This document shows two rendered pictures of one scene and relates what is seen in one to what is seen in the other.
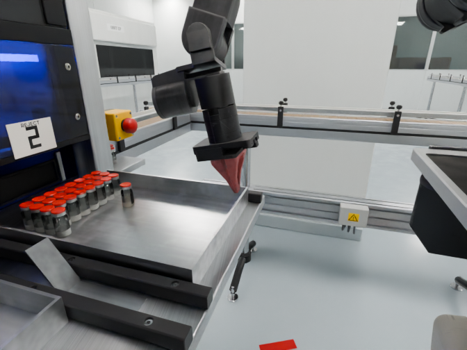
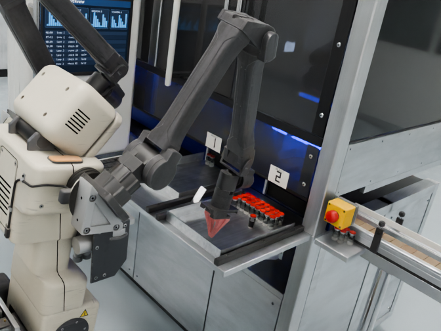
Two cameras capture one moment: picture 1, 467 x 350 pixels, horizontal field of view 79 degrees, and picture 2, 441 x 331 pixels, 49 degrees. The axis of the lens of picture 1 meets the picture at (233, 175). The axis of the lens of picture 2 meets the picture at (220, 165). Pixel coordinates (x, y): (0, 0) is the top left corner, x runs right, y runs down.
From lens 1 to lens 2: 1.61 m
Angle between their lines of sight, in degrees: 104
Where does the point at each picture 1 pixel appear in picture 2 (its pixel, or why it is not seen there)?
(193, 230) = (205, 233)
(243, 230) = (191, 245)
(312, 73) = not seen: outside the picture
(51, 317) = (176, 194)
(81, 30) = (329, 142)
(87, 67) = (323, 163)
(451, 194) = not seen: hidden behind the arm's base
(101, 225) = (233, 217)
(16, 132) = (272, 169)
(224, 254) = (178, 233)
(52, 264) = (198, 195)
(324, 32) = not seen: outside the picture
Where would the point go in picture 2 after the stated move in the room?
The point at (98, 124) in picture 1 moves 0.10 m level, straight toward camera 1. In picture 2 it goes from (315, 198) to (285, 193)
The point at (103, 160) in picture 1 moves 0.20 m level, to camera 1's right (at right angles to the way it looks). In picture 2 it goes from (308, 220) to (285, 245)
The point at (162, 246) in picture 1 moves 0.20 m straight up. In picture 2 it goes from (199, 222) to (208, 167)
